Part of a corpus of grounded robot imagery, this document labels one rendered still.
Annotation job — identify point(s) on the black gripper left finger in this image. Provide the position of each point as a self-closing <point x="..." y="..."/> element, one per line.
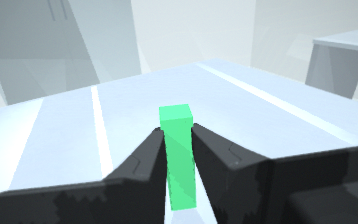
<point x="133" y="193"/>

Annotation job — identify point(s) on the green rectangular post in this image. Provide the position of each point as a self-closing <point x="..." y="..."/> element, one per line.
<point x="176" y="122"/>

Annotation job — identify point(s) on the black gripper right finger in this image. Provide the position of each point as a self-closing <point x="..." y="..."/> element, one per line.
<point x="245" y="187"/>

